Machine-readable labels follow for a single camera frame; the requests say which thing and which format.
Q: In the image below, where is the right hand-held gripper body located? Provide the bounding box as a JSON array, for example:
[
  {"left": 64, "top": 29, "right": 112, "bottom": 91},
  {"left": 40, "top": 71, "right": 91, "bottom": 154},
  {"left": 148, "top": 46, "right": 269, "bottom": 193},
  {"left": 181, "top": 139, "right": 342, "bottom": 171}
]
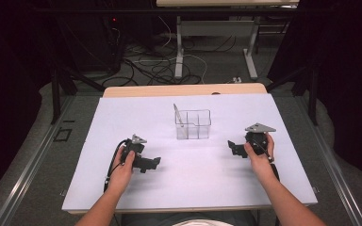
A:
[{"left": 244, "top": 122, "right": 277, "bottom": 155}]

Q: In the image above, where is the person's lap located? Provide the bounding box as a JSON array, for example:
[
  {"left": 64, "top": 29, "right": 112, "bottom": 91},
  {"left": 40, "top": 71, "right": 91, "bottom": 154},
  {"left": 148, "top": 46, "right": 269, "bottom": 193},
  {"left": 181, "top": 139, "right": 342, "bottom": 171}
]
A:
[{"left": 121, "top": 210, "right": 260, "bottom": 226}]

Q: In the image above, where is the aluminium floor rail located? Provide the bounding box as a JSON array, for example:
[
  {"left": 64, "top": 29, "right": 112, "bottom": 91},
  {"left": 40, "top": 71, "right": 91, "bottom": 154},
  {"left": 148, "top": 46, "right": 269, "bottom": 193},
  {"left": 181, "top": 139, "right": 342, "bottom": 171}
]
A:
[
  {"left": 0, "top": 95, "right": 74, "bottom": 226},
  {"left": 290, "top": 93, "right": 362, "bottom": 226}
]

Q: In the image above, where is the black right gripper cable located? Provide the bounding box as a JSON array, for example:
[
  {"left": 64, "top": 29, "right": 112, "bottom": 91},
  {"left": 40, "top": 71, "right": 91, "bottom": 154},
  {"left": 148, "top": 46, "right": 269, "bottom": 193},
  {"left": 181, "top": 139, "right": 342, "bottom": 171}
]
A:
[{"left": 253, "top": 139, "right": 281, "bottom": 184}]

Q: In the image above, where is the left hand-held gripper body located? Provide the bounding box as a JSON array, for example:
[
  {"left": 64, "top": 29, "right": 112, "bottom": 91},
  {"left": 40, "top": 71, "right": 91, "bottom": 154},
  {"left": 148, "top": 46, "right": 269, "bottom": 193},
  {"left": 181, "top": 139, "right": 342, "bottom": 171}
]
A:
[{"left": 119, "top": 134, "right": 149, "bottom": 174}]

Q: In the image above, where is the white metal frame desk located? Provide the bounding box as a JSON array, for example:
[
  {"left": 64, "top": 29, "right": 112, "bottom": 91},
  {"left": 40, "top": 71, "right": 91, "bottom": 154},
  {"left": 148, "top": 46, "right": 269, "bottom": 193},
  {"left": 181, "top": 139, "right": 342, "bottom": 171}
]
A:
[{"left": 156, "top": 0, "right": 300, "bottom": 81}]

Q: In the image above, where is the person's left hand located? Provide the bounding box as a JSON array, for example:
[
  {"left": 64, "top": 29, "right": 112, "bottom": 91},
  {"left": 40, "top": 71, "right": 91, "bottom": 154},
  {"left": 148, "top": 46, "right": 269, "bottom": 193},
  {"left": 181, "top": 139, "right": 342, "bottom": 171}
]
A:
[{"left": 106, "top": 150, "right": 137, "bottom": 198}]

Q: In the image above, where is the clear plastic compartment organizer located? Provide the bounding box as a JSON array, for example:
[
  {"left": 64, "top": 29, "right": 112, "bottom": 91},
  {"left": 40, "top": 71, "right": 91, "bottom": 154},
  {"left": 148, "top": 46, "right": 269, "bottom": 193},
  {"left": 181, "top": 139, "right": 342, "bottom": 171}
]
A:
[{"left": 173, "top": 108, "right": 212, "bottom": 140}]

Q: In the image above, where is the black computer tower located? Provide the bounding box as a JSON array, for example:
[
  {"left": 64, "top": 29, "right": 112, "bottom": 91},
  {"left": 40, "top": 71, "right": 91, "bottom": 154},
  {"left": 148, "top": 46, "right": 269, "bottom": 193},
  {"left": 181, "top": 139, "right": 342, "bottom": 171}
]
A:
[{"left": 59, "top": 12, "right": 123, "bottom": 73}]

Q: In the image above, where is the white pen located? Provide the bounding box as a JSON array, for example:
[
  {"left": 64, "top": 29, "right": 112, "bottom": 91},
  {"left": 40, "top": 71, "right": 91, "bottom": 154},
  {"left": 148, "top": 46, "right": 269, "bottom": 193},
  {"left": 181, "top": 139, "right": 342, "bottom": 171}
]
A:
[{"left": 173, "top": 103, "right": 189, "bottom": 139}]

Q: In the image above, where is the white table mat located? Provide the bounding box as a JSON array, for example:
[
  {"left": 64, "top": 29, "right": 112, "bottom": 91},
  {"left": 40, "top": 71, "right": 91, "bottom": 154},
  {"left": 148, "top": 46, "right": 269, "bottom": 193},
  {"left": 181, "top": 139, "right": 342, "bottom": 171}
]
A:
[{"left": 61, "top": 92, "right": 319, "bottom": 212}]

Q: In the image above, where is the black metal stand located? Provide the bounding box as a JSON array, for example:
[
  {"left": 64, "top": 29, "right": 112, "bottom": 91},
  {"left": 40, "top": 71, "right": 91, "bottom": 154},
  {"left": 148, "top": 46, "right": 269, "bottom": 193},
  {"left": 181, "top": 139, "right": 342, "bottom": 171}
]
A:
[
  {"left": 50, "top": 64, "right": 107, "bottom": 125},
  {"left": 265, "top": 64, "right": 320, "bottom": 126}
]

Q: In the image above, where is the person's right hand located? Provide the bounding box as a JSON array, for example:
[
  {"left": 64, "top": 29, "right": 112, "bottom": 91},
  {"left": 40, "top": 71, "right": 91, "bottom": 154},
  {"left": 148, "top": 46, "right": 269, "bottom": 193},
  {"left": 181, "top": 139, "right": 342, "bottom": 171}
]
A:
[{"left": 243, "top": 132, "right": 278, "bottom": 186}]

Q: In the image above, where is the white floor cable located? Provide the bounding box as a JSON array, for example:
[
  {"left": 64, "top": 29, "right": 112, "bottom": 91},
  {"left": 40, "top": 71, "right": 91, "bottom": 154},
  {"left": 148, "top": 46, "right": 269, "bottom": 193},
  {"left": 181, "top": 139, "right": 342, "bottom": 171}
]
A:
[{"left": 156, "top": 15, "right": 209, "bottom": 85}]

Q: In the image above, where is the dark curtain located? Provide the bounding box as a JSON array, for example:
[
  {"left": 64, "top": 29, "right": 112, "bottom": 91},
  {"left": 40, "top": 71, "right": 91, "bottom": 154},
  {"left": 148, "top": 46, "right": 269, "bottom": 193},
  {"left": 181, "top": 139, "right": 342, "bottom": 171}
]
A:
[
  {"left": 0, "top": 0, "right": 56, "bottom": 206},
  {"left": 267, "top": 0, "right": 362, "bottom": 186}
]

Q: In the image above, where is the tangle of black floor cables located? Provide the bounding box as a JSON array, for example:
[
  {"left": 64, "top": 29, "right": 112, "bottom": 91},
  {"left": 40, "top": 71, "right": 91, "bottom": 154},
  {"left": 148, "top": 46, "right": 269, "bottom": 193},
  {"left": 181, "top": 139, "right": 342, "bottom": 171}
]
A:
[{"left": 102, "top": 34, "right": 237, "bottom": 88}]

